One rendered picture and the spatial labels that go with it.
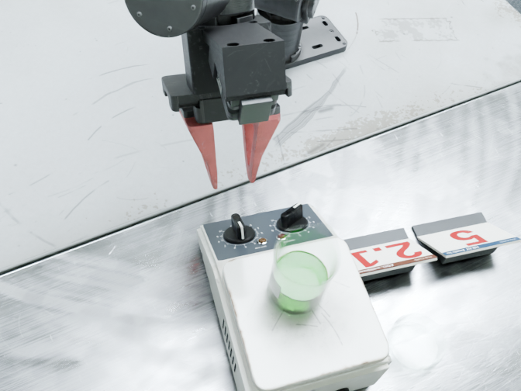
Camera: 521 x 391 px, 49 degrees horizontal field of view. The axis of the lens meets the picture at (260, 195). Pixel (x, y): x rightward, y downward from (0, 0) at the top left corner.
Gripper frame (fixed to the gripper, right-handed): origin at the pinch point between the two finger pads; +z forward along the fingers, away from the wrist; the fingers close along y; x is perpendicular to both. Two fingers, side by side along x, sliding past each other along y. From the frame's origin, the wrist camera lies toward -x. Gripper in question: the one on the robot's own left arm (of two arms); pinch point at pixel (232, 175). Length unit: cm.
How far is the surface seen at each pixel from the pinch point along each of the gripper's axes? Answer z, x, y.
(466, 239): 11.2, -1.7, 24.9
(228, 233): 6.8, 1.2, -0.6
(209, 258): 7.7, -1.2, -3.1
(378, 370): 13.9, -13.9, 8.7
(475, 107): 3.5, 16.3, 37.2
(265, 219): 7.1, 3.3, 3.8
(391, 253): 11.3, -1.2, 16.2
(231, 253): 7.2, -1.8, -1.0
